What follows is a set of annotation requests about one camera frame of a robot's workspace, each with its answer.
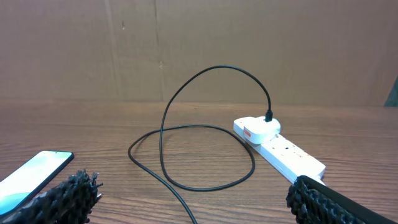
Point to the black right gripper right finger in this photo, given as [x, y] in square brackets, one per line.
[314, 203]

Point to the white power strip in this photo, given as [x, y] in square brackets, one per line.
[290, 160]

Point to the Samsung Galaxy smartphone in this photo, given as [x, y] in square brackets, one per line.
[31, 177]

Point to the white charger adapter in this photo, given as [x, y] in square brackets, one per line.
[257, 130]

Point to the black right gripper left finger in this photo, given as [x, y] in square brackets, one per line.
[68, 203]

